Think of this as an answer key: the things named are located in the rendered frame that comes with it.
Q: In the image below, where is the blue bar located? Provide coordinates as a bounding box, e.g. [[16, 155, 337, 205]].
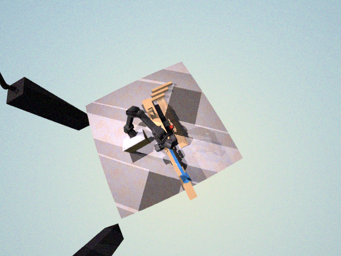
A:
[[169, 149, 191, 184]]

